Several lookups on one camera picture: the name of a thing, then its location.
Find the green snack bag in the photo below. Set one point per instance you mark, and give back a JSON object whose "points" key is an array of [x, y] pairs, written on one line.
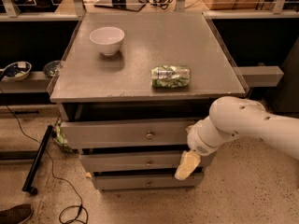
{"points": [[170, 76]]}

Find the grey middle drawer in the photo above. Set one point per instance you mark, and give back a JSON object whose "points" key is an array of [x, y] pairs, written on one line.
{"points": [[131, 161]]}

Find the grey top drawer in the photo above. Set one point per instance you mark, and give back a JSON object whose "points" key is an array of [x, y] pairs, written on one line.
{"points": [[89, 125]]}

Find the white bowl on shelf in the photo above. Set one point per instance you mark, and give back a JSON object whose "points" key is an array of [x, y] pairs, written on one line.
{"points": [[16, 71]]}

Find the black monitor stand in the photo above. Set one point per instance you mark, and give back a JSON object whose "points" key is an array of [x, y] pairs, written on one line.
{"points": [[129, 5]]}

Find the green packet on floor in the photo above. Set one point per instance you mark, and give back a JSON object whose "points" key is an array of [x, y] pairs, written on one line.
{"points": [[59, 137]]}

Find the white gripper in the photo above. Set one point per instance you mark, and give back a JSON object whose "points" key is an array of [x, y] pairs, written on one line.
{"points": [[198, 141]]}

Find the white ceramic bowl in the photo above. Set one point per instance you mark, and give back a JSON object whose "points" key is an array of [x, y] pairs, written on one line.
{"points": [[108, 39]]}

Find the grey drawer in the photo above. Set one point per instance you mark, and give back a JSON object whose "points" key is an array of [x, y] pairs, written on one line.
{"points": [[155, 181], [89, 125], [131, 161]]}

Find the dark shoe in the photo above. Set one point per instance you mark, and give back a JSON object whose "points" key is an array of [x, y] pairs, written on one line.
{"points": [[18, 214]]}

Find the grey drawer cabinet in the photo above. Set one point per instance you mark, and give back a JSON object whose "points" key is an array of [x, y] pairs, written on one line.
{"points": [[151, 39]]}

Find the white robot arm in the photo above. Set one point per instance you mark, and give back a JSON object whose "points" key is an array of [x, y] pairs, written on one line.
{"points": [[230, 118]]}

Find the grey side shelf beam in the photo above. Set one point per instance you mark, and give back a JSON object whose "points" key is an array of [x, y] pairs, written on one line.
{"points": [[261, 76]]}

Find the black tube on floor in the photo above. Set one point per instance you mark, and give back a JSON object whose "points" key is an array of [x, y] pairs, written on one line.
{"points": [[28, 184]]}

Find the grey bottom drawer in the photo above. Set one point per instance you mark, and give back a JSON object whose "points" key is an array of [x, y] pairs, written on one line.
{"points": [[155, 181]]}

